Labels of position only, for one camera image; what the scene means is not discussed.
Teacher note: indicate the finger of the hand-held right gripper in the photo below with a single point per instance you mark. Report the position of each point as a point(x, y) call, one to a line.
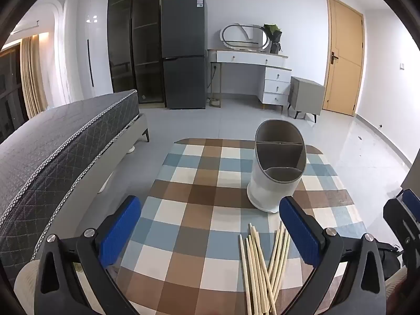
point(411, 201)

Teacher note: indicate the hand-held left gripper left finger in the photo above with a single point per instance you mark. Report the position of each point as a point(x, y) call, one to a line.
point(119, 229)

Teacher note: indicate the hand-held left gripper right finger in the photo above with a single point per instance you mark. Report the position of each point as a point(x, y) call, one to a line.
point(300, 233)

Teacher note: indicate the bunch of wooden chopsticks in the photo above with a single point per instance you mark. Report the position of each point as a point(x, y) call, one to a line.
point(254, 269)

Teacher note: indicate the white oval utensil holder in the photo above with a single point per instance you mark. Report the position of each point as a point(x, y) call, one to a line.
point(262, 187)

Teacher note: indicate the beige wooden board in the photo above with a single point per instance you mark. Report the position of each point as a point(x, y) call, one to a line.
point(411, 174)

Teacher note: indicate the checkered tablecloth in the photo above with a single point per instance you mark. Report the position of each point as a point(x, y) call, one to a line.
point(197, 203)

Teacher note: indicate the grey quilted mattress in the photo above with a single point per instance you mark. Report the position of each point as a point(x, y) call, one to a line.
point(49, 157)

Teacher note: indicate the grey nightstand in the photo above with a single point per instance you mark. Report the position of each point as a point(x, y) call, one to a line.
point(305, 95)

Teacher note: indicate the dark window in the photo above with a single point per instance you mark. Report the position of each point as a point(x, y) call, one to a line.
point(10, 98)

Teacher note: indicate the beige curtain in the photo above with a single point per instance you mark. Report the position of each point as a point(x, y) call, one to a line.
point(31, 78)

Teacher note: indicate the wooden door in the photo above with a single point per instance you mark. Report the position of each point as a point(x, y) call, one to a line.
point(341, 39)

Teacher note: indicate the white glossy wardrobe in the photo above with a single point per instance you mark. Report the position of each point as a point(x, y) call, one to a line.
point(82, 55)

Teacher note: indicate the white vanity desk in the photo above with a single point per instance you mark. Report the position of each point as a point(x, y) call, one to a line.
point(249, 58)

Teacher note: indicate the dark glass cabinet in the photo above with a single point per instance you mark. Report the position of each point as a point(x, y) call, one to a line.
point(144, 39)

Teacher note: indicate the dark grey refrigerator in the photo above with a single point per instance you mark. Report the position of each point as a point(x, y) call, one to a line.
point(183, 39)

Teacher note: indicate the oval vanity mirror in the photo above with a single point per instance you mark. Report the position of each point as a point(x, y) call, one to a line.
point(256, 36)

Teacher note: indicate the light grey bed frame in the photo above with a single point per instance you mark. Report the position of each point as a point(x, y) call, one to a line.
point(115, 157)

